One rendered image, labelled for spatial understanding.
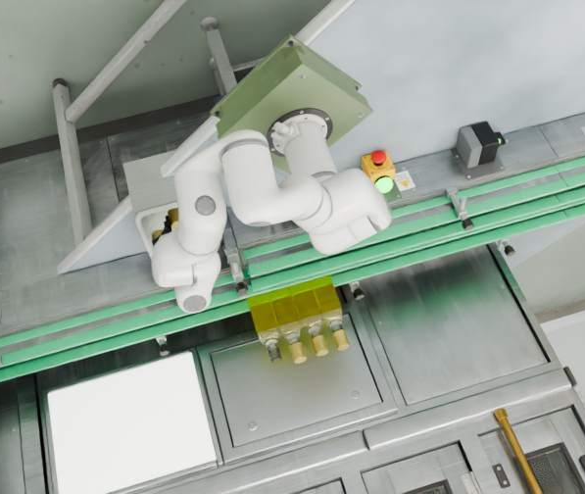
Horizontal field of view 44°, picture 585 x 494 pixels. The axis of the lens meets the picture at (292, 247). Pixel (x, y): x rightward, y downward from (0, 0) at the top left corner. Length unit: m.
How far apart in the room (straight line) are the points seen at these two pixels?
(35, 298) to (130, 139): 0.77
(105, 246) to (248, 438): 0.63
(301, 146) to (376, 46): 0.29
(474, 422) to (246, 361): 0.63
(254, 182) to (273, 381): 0.88
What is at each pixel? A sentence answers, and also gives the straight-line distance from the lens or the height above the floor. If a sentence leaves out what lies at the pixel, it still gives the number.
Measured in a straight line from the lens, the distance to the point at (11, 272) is 2.36.
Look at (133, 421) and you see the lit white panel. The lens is 1.99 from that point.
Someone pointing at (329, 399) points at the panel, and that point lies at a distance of 1.95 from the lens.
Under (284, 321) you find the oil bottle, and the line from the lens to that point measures 1.87.
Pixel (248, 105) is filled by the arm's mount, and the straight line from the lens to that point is 1.56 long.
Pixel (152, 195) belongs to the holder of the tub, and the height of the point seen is 0.79.
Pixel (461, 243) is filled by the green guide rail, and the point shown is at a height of 0.95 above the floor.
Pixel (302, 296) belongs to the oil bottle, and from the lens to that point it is 1.90.
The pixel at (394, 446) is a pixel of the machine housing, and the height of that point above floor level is 1.40.
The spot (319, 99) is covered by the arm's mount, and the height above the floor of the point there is 0.84.
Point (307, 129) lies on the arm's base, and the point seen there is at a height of 0.88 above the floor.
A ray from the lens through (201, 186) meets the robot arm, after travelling 1.27.
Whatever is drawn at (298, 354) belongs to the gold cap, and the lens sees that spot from 1.84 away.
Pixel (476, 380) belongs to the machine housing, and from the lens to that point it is 2.04.
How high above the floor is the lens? 1.89
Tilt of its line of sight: 32 degrees down
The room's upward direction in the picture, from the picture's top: 161 degrees clockwise
